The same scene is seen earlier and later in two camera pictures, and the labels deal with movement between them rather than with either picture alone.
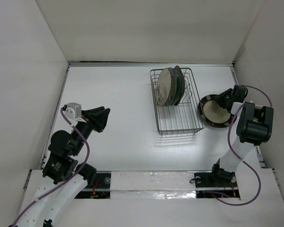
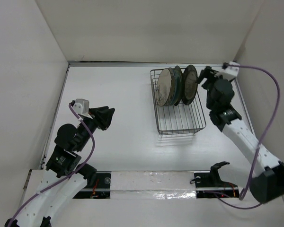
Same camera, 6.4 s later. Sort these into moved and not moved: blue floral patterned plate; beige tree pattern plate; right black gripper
Moved: right black gripper
Not moved: blue floral patterned plate; beige tree pattern plate
